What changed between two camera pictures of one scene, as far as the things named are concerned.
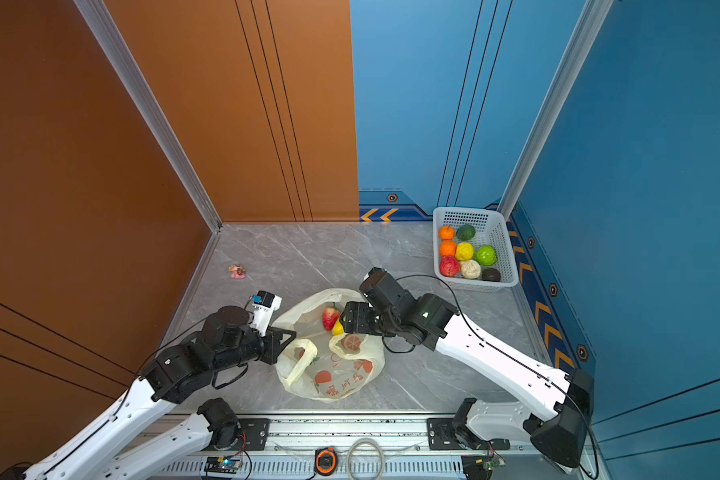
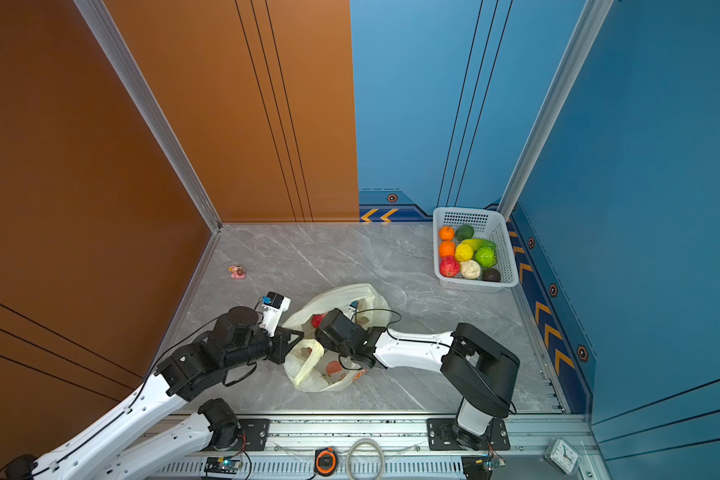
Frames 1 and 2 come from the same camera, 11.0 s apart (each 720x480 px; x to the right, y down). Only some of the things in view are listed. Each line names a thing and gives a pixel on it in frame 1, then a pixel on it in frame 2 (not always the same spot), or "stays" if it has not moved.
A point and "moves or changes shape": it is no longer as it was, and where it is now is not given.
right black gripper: x=361 y=325 → x=326 y=339
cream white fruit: x=470 y=269 stays
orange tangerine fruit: x=447 y=247 stays
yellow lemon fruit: x=464 y=251 stays
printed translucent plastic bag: x=316 y=364 moves or changes shape
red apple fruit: x=449 y=265 stays
